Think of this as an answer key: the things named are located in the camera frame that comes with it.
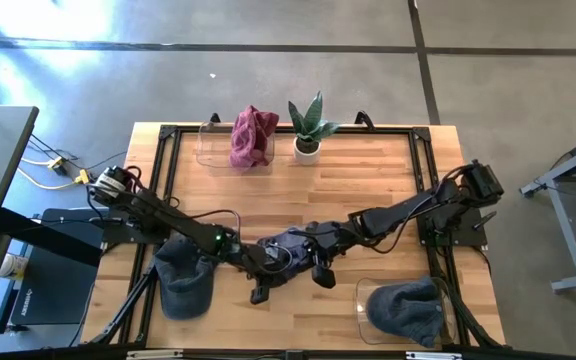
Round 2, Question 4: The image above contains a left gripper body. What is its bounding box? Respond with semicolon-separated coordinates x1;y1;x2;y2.
240;241;294;306

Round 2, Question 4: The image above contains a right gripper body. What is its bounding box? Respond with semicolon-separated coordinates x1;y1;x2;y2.
307;222;357;290

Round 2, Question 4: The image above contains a blue denim baseball cap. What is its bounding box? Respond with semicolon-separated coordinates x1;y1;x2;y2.
256;227;322;275
366;276;445;350
153;234;219;321

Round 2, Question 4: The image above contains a clear plastic bin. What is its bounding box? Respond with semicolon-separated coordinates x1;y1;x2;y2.
353;276;457;348
195;121;275;170

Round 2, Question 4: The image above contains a white round plant pot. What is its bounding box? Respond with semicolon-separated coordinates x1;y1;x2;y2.
292;137;322;167

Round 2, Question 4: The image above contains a green snake plant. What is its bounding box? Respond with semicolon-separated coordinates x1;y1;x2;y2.
287;91;342;146

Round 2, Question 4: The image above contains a black Husky tool case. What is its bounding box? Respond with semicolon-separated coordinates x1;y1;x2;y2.
10;207;109;327

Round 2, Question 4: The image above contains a black desk crossbar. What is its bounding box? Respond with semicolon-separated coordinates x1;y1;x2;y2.
0;207;104;267

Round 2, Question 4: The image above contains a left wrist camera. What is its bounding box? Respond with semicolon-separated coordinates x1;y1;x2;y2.
260;238;292;266

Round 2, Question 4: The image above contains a black aluminium table frame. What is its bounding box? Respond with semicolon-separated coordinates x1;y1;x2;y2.
81;110;508;360

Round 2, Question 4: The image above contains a silver metal bracket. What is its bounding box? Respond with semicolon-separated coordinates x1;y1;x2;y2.
406;351;464;360
126;349;184;360

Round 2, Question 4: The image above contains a yellow extension cord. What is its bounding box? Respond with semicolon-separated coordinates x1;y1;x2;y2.
20;156;68;176
16;167;92;192

